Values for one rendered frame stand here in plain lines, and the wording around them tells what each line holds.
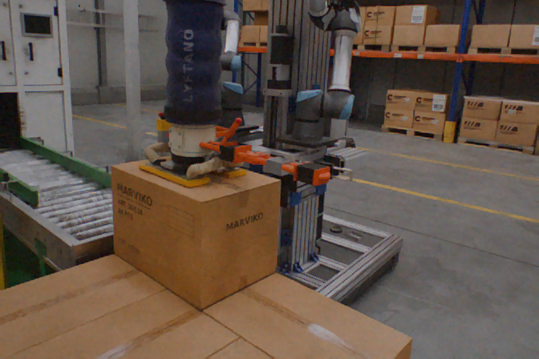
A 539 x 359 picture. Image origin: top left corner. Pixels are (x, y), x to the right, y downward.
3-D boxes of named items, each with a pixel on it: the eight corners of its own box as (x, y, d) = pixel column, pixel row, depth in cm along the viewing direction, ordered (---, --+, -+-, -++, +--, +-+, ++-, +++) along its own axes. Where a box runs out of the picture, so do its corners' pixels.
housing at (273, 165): (265, 171, 142) (265, 159, 141) (278, 168, 147) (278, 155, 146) (280, 176, 138) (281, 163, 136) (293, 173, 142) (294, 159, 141)
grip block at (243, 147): (217, 159, 155) (217, 143, 154) (237, 155, 163) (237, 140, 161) (233, 164, 150) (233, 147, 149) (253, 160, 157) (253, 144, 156)
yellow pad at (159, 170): (138, 167, 175) (138, 156, 174) (159, 164, 183) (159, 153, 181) (188, 188, 153) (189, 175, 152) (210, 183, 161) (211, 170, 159)
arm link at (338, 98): (321, 120, 209) (331, 12, 213) (351, 123, 206) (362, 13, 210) (319, 115, 197) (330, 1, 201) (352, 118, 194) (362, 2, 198)
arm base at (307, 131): (301, 134, 219) (303, 114, 216) (327, 138, 210) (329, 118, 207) (285, 137, 207) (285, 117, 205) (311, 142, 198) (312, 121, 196)
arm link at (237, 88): (242, 108, 229) (243, 82, 226) (216, 107, 229) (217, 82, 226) (243, 106, 241) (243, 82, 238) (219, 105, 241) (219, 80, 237)
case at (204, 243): (114, 253, 188) (110, 165, 179) (187, 229, 217) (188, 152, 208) (200, 310, 150) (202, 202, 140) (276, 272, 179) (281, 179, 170)
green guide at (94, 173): (19, 146, 373) (18, 135, 371) (32, 144, 380) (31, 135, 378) (111, 189, 270) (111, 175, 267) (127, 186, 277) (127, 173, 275)
